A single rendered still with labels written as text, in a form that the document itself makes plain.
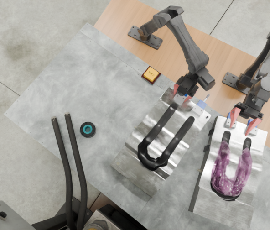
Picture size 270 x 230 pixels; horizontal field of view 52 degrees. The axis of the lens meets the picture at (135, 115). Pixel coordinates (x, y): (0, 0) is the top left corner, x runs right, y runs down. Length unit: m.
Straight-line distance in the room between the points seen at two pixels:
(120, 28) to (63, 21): 1.13
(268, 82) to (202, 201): 0.60
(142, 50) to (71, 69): 0.41
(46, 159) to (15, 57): 0.95
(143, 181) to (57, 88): 0.68
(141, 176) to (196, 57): 0.61
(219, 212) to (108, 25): 1.16
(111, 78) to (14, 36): 1.44
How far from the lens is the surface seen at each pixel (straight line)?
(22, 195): 2.40
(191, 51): 1.23
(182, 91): 1.27
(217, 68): 1.65
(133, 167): 1.38
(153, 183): 1.38
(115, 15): 1.75
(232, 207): 1.41
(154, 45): 1.64
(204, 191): 1.37
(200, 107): 1.44
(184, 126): 1.42
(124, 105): 1.51
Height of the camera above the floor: 2.24
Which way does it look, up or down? 75 degrees down
